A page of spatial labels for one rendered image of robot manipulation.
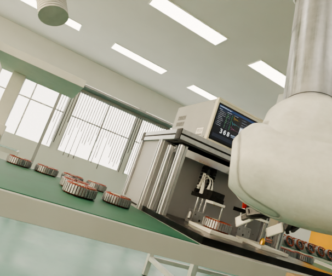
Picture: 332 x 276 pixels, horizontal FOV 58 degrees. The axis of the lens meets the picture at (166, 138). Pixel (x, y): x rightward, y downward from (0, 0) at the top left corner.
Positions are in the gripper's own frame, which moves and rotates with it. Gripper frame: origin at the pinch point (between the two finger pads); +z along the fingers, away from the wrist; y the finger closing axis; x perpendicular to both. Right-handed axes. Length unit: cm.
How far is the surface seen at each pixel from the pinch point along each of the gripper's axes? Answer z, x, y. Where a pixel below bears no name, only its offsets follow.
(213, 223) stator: 15.1, 4.4, -4.2
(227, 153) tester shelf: 12.3, 36.7, 2.2
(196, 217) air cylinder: 29.0, 11.8, -1.6
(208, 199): 18.8, 15.6, -3.5
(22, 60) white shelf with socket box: 35, 58, -86
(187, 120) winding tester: 28, 61, -8
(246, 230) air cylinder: 28.3, 13.0, 25.7
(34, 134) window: 555, 356, -67
